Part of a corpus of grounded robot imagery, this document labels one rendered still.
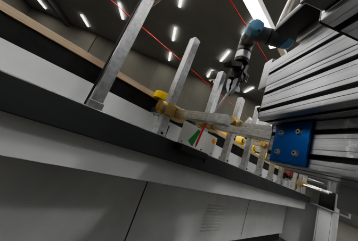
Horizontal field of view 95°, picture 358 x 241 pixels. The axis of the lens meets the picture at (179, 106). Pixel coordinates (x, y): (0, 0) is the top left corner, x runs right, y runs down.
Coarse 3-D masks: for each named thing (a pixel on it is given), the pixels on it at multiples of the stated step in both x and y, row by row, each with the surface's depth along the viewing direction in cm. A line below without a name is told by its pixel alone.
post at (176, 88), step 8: (192, 40) 74; (192, 48) 73; (184, 56) 73; (192, 56) 73; (184, 64) 70; (176, 72) 72; (184, 72) 70; (176, 80) 69; (184, 80) 71; (176, 88) 68; (168, 96) 68; (176, 96) 68; (160, 120) 65; (168, 120) 66; (160, 128) 64
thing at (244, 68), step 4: (240, 56) 84; (236, 60) 87; (240, 60) 85; (244, 60) 84; (244, 64) 87; (232, 68) 85; (236, 68) 84; (240, 68) 82; (244, 68) 87; (232, 72) 84; (236, 72) 83; (240, 72) 81; (244, 72) 83; (232, 76) 84; (236, 76) 82; (244, 76) 86; (248, 76) 86; (232, 80) 87; (244, 80) 86
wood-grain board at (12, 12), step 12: (0, 0) 49; (12, 12) 51; (24, 24) 54; (36, 24) 55; (48, 36) 57; (60, 36) 59; (72, 48) 62; (96, 60) 67; (120, 72) 73; (132, 84) 77; (180, 108) 97; (240, 144) 143; (276, 168) 202
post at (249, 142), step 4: (256, 108) 120; (256, 112) 119; (256, 116) 117; (252, 120) 118; (256, 120) 116; (248, 140) 114; (252, 140) 113; (248, 144) 113; (252, 144) 114; (248, 148) 112; (244, 152) 113; (248, 152) 111; (244, 156) 111; (248, 156) 111; (244, 160) 110; (248, 160) 111; (240, 164) 111; (244, 164) 109
